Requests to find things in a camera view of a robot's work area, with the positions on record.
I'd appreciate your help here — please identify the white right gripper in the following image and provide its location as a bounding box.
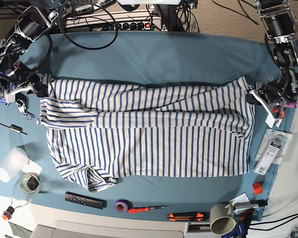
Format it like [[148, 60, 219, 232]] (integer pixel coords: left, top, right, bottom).
[[3, 74, 48, 102]]

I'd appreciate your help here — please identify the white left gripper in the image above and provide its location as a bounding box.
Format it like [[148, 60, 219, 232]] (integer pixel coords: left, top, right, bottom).
[[246, 76, 287, 128]]

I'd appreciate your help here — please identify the blue white striped T-shirt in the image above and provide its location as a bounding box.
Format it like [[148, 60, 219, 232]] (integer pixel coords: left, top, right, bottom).
[[37, 77, 255, 193]]

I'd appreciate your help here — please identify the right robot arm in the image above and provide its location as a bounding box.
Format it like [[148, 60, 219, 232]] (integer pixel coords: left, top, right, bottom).
[[0, 0, 72, 104]]

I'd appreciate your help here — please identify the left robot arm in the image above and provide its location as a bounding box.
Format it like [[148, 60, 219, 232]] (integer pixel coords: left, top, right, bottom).
[[247, 0, 298, 128]]

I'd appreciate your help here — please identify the red tape roll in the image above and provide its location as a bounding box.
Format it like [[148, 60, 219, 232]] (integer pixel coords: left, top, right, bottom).
[[272, 107, 285, 119]]

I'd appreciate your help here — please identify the purple glue tube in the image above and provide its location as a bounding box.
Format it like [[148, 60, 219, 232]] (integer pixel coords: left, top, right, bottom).
[[285, 101, 297, 109]]

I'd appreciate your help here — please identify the allen key with brass sleeve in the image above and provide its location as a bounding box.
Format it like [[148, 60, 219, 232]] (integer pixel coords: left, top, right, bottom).
[[0, 123, 27, 135]]

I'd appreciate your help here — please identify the packaged item on card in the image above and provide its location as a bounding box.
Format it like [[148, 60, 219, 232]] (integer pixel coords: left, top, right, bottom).
[[254, 129, 293, 176]]

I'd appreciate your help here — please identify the white paper cup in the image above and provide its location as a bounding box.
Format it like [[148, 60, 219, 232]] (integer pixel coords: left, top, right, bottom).
[[0, 147, 29, 182]]

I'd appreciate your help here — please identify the teal table cloth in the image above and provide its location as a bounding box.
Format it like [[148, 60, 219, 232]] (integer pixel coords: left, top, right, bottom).
[[0, 31, 280, 221]]

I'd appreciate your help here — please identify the small red cube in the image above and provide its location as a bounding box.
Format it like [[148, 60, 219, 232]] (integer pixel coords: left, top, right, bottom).
[[252, 182, 263, 195]]

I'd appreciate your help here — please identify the clear glass bottle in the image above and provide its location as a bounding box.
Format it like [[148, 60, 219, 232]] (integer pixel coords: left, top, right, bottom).
[[2, 173, 41, 221]]

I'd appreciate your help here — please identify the black marker pen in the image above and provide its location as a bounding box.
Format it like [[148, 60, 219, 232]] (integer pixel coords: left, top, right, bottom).
[[234, 201, 268, 212]]

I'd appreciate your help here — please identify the black power strip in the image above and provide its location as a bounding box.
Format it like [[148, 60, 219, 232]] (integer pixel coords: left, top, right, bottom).
[[94, 22, 153, 31]]

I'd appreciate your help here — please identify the grey ceramic mug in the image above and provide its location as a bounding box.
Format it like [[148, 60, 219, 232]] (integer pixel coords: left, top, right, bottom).
[[210, 203, 236, 235]]

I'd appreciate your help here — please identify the black remote control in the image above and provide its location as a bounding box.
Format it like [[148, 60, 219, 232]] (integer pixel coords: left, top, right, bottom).
[[65, 191, 107, 210]]

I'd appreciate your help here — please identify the blue black bar clamp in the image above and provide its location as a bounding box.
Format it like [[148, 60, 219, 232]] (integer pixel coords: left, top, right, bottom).
[[221, 209, 254, 238]]

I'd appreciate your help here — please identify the orange black utility knife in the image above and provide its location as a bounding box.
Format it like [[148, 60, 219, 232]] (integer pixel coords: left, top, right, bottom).
[[166, 212, 209, 222]]

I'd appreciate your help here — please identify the purple tape roll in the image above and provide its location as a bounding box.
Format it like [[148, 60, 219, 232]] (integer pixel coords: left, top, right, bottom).
[[114, 199, 132, 213]]

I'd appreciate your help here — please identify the silver carabiner keychain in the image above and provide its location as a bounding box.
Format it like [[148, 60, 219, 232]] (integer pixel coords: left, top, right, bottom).
[[15, 99, 35, 121]]

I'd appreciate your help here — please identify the orange handled screwdriver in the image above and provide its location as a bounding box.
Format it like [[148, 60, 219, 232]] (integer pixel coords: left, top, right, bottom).
[[128, 205, 167, 214]]

